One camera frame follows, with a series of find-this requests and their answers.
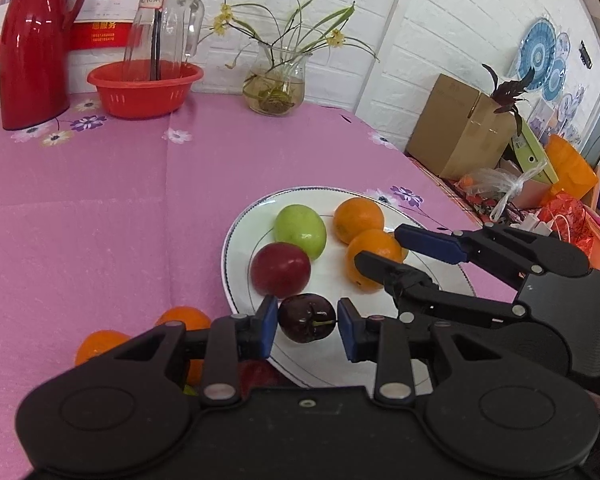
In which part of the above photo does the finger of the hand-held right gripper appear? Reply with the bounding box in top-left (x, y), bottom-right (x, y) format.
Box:
top-left (354, 251), bottom-right (531, 328)
top-left (394, 224), bottom-right (592, 288)

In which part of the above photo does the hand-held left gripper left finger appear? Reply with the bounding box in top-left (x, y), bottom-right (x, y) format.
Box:
top-left (115, 295), bottom-right (279, 407)

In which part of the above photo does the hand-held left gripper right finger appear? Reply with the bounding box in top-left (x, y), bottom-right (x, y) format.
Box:
top-left (336, 298), bottom-right (486, 405)

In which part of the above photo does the orange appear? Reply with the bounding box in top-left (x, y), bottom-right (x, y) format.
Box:
top-left (333, 197), bottom-right (385, 245)
top-left (345, 229), bottom-right (409, 294)
top-left (155, 306), bottom-right (213, 386)

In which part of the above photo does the dark purple plum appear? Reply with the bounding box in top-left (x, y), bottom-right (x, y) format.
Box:
top-left (278, 294), bottom-right (338, 345)

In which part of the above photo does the white plate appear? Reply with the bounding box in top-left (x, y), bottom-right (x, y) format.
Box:
top-left (222, 187), bottom-right (477, 397)

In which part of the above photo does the large red plum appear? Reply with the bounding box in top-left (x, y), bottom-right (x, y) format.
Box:
top-left (249, 241), bottom-right (312, 299)

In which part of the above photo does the tangerine with stem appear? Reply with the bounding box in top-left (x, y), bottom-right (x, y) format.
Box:
top-left (74, 329), bottom-right (132, 367)

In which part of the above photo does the clear plastic bag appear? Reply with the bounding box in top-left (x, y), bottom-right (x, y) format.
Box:
top-left (457, 162), bottom-right (548, 222)

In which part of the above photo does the red patterned bag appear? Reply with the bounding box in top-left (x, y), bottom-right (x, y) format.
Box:
top-left (536, 192), bottom-right (597, 258)

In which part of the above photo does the white charger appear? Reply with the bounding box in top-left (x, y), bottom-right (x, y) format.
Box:
top-left (522, 212), bottom-right (552, 235)

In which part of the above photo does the pink box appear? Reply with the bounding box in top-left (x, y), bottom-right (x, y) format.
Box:
top-left (498, 157), bottom-right (552, 210)

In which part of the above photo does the cardboard box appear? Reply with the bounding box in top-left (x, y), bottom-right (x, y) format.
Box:
top-left (405, 73), bottom-right (524, 180)

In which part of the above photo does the green box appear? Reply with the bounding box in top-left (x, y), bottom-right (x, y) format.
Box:
top-left (507, 120), bottom-right (559, 186)

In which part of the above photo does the orange bag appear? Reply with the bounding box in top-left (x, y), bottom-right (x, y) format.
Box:
top-left (544, 133), bottom-right (599, 207)

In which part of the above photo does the purple leaf plant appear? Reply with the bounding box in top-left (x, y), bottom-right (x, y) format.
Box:
top-left (482, 63), bottom-right (537, 137)

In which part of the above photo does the pink floral tablecloth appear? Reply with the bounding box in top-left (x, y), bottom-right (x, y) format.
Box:
top-left (0, 92), bottom-right (518, 461)

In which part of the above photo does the glass vase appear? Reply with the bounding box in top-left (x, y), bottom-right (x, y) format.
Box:
top-left (243, 42), bottom-right (309, 117)

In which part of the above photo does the red plastic basin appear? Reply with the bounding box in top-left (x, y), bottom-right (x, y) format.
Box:
top-left (87, 59), bottom-right (205, 120)

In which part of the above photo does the yellow flowering plant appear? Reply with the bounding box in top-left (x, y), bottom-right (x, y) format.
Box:
top-left (198, 0), bottom-right (381, 68)

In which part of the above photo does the black stirring rod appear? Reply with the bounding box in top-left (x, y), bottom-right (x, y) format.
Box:
top-left (150, 0), bottom-right (167, 82)

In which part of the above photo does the glass pitcher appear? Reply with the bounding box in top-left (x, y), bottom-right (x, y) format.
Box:
top-left (123, 0), bottom-right (206, 82)

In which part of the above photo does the red thermos jug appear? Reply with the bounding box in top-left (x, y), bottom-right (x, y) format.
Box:
top-left (0, 0), bottom-right (93, 131)

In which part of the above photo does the large blue patterned wall plate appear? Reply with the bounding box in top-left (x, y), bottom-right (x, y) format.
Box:
top-left (512, 17), bottom-right (557, 92)

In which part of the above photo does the teal bedding wall poster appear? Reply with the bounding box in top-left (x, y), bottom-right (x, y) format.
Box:
top-left (67, 0), bottom-right (181, 51)

